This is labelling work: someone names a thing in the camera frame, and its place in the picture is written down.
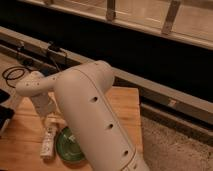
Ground black clamp on rail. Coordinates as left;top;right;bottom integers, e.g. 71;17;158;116
46;42;67;61

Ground black coiled cable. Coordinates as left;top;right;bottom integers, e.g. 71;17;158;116
2;65;34;89

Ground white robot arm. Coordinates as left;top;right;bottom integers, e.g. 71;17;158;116
15;61;150;171

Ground metal window frame rail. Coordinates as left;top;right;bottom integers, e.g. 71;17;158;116
19;0;213;50

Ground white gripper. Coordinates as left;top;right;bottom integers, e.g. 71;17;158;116
30;93;65;131

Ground black device at left edge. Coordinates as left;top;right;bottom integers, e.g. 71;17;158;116
0;89;14;137

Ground green ceramic bowl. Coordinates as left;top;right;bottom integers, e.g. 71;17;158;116
55;127;85;164

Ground white plastic bottle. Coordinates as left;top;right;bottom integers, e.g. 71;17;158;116
40;127;57;159

